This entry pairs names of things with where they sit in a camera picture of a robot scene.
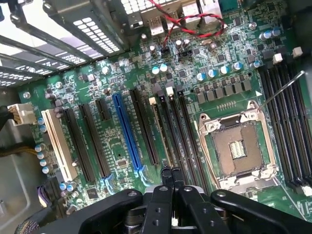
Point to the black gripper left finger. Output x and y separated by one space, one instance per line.
156 214

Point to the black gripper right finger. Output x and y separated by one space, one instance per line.
195 214

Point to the RAM slot with black latch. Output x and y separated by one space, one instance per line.
171 131
192 131

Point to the RAM slot with white latch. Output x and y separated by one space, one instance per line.
181 129
161 129

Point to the metal socket locking lever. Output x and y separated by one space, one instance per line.
280 91
207 156

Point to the metal CPU socket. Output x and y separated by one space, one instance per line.
243 146

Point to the green motherboard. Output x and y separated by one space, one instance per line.
117 136

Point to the blue expansion slot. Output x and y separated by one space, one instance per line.
127 131

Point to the long black expansion slot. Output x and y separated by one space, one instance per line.
144 126
78 146
95 141

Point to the short black expansion slot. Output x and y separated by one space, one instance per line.
103 109

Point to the white expansion slot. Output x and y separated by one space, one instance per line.
59 146

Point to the grey metal PC case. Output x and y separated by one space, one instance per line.
14 175

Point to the white power connector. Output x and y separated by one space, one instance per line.
23 113

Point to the metal rear port block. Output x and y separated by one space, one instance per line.
152 23

